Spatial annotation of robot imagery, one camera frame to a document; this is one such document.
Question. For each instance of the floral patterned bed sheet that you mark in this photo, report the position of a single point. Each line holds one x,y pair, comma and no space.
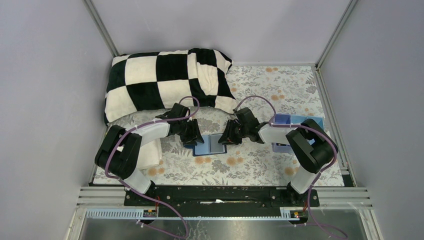
264,90

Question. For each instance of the blue leather card holder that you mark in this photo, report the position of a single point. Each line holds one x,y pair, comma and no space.
211,146

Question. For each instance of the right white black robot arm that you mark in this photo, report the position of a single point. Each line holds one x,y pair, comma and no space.
313,148

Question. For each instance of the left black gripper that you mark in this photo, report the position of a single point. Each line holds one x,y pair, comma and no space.
191,131

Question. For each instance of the blue plastic compartment tray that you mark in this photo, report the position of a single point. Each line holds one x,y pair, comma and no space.
287,119

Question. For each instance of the black white checkered pillow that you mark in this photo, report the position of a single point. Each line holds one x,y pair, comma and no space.
157,80

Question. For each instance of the folded white towel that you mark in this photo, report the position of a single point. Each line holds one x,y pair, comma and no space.
144,149

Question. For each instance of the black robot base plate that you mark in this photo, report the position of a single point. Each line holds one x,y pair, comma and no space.
222,201

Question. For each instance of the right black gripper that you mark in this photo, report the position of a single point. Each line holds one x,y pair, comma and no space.
235,130

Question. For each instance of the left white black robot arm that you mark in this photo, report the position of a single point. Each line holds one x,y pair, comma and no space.
107,160

